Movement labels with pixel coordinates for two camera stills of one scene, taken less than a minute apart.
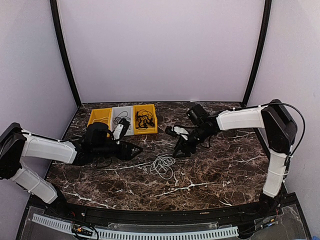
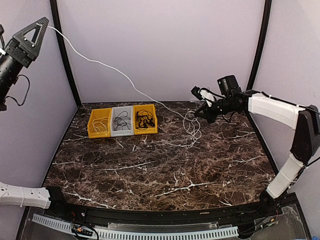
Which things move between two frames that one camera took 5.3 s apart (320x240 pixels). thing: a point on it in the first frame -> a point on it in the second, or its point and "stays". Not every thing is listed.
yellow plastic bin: [103, 115] stays
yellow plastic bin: [152, 130] stays
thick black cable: [144, 120] stays
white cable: [161, 166] -> [191, 122]
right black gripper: [184, 145] -> [210, 117]
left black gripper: [127, 155] -> [19, 42]
